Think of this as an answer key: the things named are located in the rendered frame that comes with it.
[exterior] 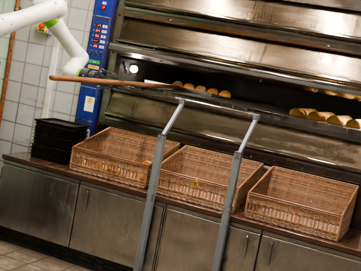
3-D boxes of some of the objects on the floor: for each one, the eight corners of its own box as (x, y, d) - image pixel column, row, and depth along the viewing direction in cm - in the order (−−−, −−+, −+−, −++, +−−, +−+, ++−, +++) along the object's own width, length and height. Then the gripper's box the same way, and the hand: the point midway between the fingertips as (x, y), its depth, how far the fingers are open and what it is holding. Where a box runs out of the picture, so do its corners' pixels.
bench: (36, 225, 502) (48, 149, 496) (362, 327, 414) (382, 236, 408) (-13, 238, 450) (0, 154, 444) (348, 358, 362) (372, 254, 356)
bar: (56, 248, 456) (85, 77, 444) (231, 305, 410) (269, 115, 398) (29, 257, 427) (59, 74, 415) (214, 319, 381) (254, 115, 369)
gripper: (95, 64, 422) (129, 71, 414) (91, 89, 424) (124, 97, 415) (89, 63, 415) (123, 70, 407) (85, 88, 417) (118, 96, 409)
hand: (118, 82), depth 412 cm, fingers closed on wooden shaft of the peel, 3 cm apart
